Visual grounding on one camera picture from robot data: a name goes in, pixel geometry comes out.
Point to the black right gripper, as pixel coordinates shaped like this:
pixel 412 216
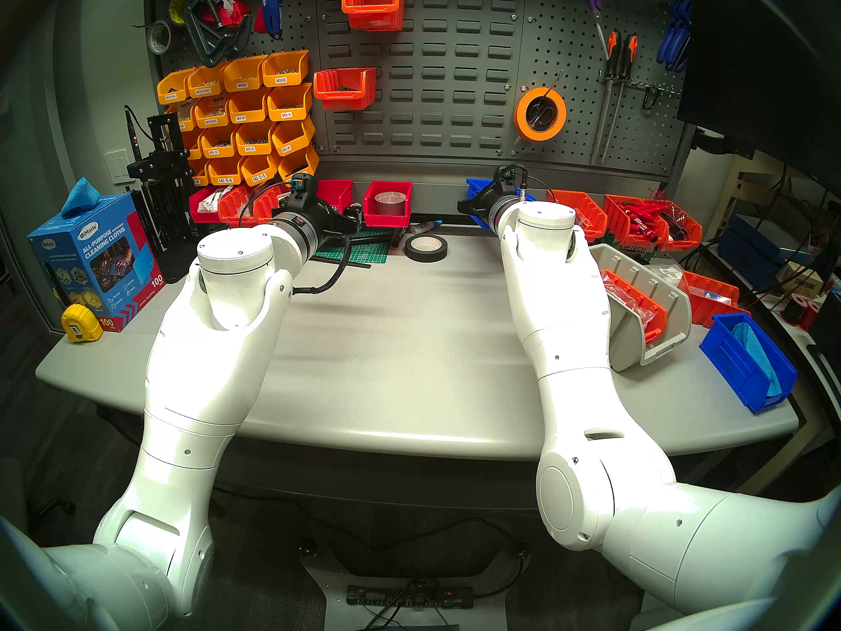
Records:
pixel 487 206

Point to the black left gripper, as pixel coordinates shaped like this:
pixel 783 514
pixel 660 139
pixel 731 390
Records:
pixel 332 219

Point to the large blue storage bin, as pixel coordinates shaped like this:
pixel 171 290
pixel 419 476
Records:
pixel 474 184

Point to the red bin holding tape roll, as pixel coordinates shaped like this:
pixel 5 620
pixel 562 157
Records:
pixel 387 221

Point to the clear bag of red parts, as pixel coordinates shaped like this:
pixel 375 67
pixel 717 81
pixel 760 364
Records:
pixel 627 301

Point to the orange bin holding plastic bag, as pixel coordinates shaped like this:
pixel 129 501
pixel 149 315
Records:
pixel 657 321

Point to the large grey storage bin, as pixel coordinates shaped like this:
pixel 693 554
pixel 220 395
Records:
pixel 677 307

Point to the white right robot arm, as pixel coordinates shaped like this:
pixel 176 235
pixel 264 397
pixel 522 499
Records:
pixel 565 307

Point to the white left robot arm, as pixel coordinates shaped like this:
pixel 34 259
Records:
pixel 210 373

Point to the black hand tool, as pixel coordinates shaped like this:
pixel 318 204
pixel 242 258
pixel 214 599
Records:
pixel 677 223

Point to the red and white tool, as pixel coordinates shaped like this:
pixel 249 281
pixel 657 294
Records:
pixel 233 12

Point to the red bin with card pack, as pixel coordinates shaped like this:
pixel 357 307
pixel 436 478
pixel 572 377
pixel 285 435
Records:
pixel 335 192

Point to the green cutting mat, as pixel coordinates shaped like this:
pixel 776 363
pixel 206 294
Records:
pixel 374 252

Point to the long black plastic strip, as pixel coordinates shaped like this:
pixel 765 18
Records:
pixel 358 263

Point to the black marker pen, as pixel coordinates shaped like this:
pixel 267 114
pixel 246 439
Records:
pixel 398 238

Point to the black tape roll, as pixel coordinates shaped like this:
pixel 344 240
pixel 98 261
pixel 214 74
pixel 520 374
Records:
pixel 412 255

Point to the yellow bin labelled M4-0.7 HEX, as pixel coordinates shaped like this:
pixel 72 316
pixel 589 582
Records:
pixel 302 163

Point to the red bin with screw bag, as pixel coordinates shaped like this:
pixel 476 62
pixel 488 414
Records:
pixel 263 209

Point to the yellow bin labelled M3-6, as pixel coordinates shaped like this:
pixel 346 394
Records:
pixel 292 140

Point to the yellow bin labelled M2.5-5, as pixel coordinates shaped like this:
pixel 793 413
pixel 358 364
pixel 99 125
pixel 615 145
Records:
pixel 259 171

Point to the orange masking tape roll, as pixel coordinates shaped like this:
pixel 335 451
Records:
pixel 522 120

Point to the clear plastic bag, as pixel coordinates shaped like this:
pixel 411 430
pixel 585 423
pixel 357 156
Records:
pixel 244 206

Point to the orange bin with glue bottles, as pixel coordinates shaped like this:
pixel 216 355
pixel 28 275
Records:
pixel 588 206

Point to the red bin with clear bag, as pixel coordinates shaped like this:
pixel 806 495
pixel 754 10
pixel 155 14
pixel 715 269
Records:
pixel 230 221

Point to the yellow bin labelled M3-8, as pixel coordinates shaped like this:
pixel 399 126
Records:
pixel 253 143

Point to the yellow bin labelled M3-4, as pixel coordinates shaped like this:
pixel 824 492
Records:
pixel 289 107

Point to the grey pegboard with hand tools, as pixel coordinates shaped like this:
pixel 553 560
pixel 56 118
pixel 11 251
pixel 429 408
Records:
pixel 578 143

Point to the yellow bin labelled M2.5-6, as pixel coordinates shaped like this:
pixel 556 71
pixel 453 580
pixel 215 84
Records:
pixel 225 175

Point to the white plastic bag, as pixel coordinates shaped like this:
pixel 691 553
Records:
pixel 209 202

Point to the red bin with white bag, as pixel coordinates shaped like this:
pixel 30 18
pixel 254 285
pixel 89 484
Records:
pixel 205 219

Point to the orange bin with red pliers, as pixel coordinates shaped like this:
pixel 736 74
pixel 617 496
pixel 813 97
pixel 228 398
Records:
pixel 614 225

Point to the yellow bin labelled M4-6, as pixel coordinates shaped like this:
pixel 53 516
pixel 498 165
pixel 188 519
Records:
pixel 244 110

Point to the yellow bin labelled M3-12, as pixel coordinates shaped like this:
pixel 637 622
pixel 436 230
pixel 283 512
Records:
pixel 217 146

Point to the yellow bin labelled M2.5-8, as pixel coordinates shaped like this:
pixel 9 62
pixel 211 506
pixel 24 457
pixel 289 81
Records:
pixel 200 175

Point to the yellow bin labelled M3X6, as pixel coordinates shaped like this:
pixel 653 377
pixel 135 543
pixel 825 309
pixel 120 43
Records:
pixel 282 74

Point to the white Kimtech wipes box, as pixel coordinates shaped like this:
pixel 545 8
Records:
pixel 632 248

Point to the small yellow parts bin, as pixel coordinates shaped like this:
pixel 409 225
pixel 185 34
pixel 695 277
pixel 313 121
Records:
pixel 194 146
pixel 185 114

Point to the yellow bin labelled M4X4X6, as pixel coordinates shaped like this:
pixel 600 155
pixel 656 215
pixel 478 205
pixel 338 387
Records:
pixel 211 114

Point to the black metal stand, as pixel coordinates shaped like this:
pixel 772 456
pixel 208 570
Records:
pixel 164 176

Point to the yellow bin labelled M3X8 BAD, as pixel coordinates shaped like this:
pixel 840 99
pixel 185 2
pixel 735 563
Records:
pixel 205 84

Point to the clear packet with green print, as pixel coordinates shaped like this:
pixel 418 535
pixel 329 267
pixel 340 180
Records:
pixel 663 271

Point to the grey pegboard with yellow bins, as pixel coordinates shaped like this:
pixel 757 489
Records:
pixel 295 18

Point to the black carabiner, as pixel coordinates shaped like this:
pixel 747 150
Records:
pixel 644 97

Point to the metal hook rack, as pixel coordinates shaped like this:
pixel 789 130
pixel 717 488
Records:
pixel 663 89

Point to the blue cleaning cloths box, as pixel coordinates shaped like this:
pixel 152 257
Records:
pixel 98 261

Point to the blue and white card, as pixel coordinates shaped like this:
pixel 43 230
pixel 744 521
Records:
pixel 716 294

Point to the orange bin with blue card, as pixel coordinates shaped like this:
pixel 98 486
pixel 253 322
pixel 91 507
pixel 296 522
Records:
pixel 709 314

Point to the blue spring clamps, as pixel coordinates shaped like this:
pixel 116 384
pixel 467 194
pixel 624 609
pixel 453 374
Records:
pixel 673 41

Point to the hanging grey tape roll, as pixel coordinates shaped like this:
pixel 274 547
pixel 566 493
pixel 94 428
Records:
pixel 150 39

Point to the blue cloth in box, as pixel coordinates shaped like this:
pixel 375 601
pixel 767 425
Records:
pixel 80 199

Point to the yellow tape roll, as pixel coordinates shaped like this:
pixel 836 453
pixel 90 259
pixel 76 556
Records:
pixel 177 8

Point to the dark blue storage crate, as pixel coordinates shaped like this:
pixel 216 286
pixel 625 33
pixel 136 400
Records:
pixel 749 242

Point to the yellow tape measure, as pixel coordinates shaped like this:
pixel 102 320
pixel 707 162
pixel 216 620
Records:
pixel 82 324

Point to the blue bin holding cloth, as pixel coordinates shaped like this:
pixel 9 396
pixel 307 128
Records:
pixel 723 360

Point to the black monitor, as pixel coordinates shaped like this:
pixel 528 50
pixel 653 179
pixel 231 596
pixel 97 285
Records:
pixel 755 58

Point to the blue microfibre cloth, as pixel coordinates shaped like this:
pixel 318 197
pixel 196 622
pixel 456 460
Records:
pixel 762 360

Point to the small cardboard box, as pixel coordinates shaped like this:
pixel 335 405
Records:
pixel 805 281

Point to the red thread spool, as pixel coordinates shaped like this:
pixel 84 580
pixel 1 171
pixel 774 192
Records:
pixel 798 307

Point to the black power strip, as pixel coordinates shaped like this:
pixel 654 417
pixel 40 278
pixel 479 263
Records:
pixel 394 597

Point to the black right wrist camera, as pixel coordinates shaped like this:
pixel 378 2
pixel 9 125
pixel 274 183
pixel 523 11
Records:
pixel 511 176

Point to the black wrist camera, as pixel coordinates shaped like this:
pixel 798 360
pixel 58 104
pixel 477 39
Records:
pixel 511 176
pixel 302 188

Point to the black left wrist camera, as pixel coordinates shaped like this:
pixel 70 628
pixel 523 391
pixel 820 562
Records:
pixel 302 188

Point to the orange wall bin with contents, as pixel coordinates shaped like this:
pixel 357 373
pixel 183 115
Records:
pixel 341 97

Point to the grey louvered wall panel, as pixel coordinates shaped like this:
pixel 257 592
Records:
pixel 460 77

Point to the empty orange wall bin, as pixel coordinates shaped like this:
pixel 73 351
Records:
pixel 371 15

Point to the white wall switch plate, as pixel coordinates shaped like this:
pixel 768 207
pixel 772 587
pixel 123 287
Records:
pixel 118 166

